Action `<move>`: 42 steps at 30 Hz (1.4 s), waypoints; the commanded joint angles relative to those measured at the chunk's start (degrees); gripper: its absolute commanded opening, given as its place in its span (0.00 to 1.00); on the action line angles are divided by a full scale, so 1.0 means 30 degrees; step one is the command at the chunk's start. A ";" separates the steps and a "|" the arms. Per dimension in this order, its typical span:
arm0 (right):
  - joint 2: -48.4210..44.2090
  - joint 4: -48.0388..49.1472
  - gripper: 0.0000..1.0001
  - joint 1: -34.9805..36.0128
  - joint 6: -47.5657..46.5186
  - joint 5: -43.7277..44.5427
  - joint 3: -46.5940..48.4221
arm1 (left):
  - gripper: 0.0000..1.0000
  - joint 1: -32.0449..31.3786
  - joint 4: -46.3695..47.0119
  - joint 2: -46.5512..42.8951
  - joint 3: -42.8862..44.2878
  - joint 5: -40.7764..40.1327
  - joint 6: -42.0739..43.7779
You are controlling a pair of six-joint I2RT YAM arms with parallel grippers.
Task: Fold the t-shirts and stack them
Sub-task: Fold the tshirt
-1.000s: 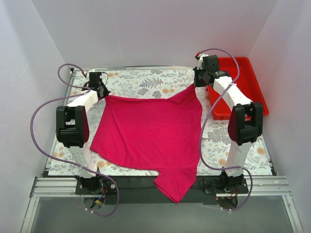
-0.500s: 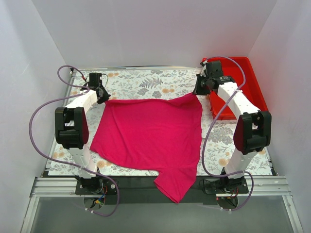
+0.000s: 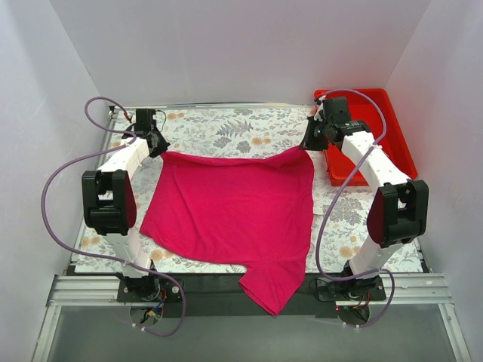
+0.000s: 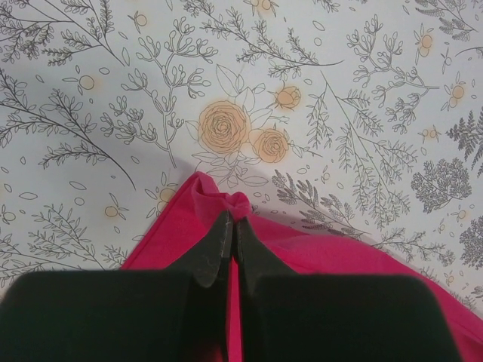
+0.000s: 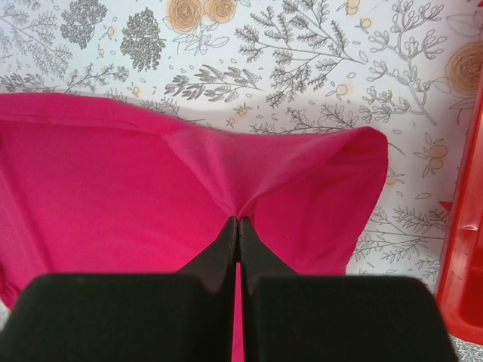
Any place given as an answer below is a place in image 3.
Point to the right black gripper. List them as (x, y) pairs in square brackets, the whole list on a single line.
[(313, 135)]

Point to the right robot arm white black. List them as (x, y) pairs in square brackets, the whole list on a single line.
[(399, 209)]

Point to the red plastic bin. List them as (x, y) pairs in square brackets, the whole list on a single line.
[(393, 144)]

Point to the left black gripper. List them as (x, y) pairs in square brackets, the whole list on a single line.
[(157, 142)]

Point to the magenta t shirt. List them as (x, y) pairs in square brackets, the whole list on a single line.
[(256, 213)]

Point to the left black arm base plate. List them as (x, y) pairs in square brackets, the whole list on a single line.
[(148, 289)]

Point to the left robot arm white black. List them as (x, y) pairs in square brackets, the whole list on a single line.
[(110, 207)]

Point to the floral patterned table mat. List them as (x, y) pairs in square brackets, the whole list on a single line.
[(251, 132)]

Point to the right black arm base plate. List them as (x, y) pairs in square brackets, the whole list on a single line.
[(371, 289)]

